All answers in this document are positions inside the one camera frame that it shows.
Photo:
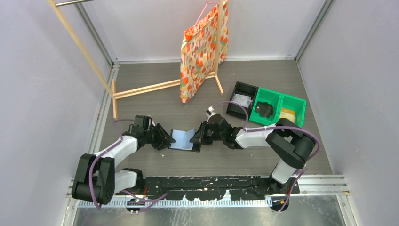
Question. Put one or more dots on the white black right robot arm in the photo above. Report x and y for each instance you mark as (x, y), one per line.
(294, 145)

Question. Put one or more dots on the green double storage bin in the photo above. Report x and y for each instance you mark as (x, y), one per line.
(278, 100)

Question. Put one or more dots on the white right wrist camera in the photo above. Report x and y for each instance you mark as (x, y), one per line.
(210, 111)

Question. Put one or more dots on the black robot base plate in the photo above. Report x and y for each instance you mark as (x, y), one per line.
(207, 188)

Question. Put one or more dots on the floral fabric bag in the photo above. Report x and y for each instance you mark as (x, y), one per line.
(198, 50)

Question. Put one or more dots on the wooden clothes rack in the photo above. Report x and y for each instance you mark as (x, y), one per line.
(111, 87)

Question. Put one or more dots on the yellow cards in green bin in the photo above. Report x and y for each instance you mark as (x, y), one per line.
(288, 114)

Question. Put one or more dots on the black card holder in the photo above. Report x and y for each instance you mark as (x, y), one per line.
(182, 141)

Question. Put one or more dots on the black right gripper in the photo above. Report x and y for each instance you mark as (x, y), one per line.
(199, 137)

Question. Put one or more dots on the pink clothes hanger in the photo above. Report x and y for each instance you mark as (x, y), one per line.
(208, 2)

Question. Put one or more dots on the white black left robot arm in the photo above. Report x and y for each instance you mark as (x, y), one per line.
(96, 179)

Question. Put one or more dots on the white card in black bin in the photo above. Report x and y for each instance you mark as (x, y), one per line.
(242, 100)

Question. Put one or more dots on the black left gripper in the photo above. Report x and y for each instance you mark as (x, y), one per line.
(163, 142)

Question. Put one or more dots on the black storage bin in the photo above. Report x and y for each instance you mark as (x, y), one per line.
(235, 109)

